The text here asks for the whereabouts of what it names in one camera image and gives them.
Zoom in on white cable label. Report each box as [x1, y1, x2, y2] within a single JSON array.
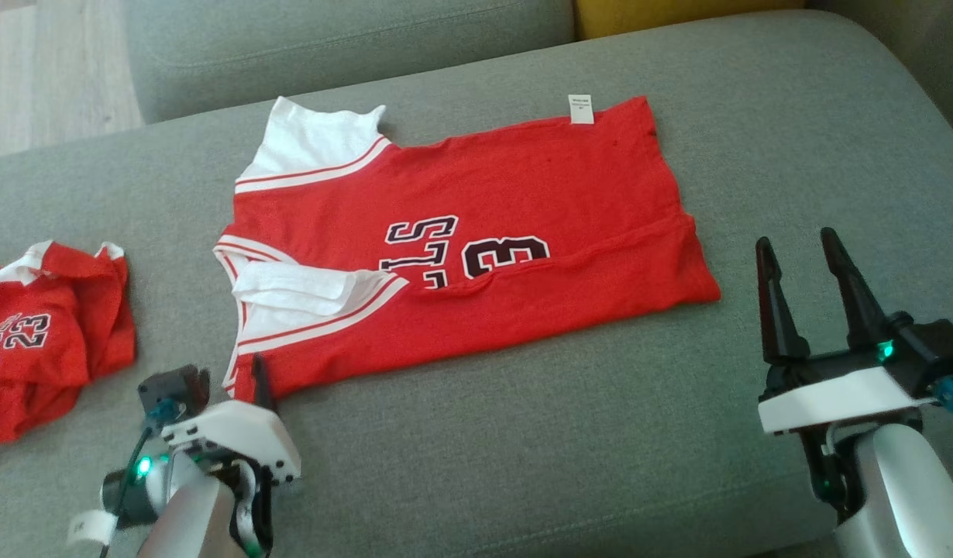
[[66, 509, 119, 548]]

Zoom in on red basketball jersey white sleeves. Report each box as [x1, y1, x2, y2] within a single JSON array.
[[213, 95, 721, 402]]

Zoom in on left cable with blue connector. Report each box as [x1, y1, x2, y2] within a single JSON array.
[[98, 399, 177, 558]]

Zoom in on yellow sofa backrest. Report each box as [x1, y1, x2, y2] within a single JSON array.
[[573, 0, 809, 41]]

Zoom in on large grey sofa chaise cushion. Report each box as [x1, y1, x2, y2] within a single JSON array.
[[0, 9, 953, 558]]

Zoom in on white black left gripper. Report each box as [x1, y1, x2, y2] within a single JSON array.
[[160, 353, 302, 487]]

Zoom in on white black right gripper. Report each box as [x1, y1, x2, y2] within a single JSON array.
[[755, 227, 938, 512]]

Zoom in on red basketball jersey number 23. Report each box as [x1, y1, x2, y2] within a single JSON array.
[[0, 240, 136, 447]]

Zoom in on grey sofa seat cushion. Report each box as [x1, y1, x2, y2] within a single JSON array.
[[124, 0, 576, 125]]

